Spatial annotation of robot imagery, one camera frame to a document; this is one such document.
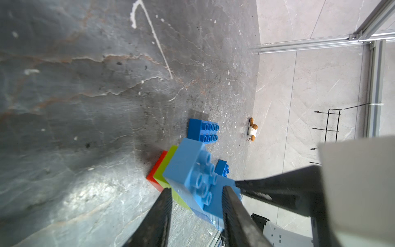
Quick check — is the brown white plush toy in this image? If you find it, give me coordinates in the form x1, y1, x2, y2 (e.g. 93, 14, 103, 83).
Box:
247, 117, 258, 142

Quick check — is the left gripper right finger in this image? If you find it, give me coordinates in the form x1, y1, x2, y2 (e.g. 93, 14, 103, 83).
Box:
222, 186, 271, 247

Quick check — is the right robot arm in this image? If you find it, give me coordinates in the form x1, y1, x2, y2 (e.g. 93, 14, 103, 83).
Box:
236, 136, 395, 247

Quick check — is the green lego brick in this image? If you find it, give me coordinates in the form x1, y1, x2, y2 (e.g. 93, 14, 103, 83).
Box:
153, 144, 192, 211

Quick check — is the black wire hook rack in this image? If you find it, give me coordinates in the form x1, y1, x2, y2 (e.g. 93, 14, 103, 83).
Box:
293, 103, 368, 165

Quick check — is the light blue long lego brick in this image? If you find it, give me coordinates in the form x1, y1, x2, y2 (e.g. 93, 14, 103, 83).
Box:
163, 139, 218, 213

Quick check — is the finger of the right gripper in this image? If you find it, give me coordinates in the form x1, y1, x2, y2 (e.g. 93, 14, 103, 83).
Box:
236, 165, 323, 217

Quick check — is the red lego brick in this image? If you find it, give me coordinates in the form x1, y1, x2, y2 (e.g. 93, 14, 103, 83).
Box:
145, 150, 168, 193

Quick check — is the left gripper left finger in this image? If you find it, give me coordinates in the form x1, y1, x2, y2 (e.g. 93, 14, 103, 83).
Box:
124, 188, 172, 247

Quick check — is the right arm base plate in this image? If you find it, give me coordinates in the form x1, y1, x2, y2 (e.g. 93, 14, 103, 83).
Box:
251, 214, 313, 247

